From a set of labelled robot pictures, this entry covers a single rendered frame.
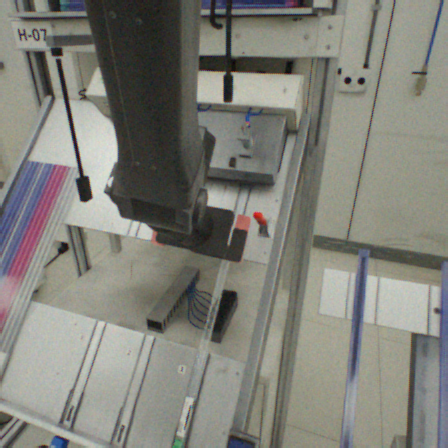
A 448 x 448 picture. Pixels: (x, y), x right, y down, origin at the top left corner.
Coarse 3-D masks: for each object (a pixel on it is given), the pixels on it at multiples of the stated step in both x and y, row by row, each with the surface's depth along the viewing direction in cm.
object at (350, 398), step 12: (360, 252) 54; (360, 264) 53; (360, 276) 52; (360, 288) 52; (360, 300) 51; (360, 312) 51; (360, 324) 50; (360, 336) 50; (348, 360) 49; (348, 372) 48; (348, 384) 48; (348, 396) 47; (348, 408) 47; (348, 420) 46; (348, 432) 46; (348, 444) 46
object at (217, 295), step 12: (240, 192) 72; (240, 204) 71; (228, 240) 69; (228, 264) 68; (216, 288) 66; (216, 300) 65; (216, 312) 65; (204, 336) 64; (204, 348) 63; (204, 360) 63; (192, 384) 61; (192, 396) 61; (180, 444) 59
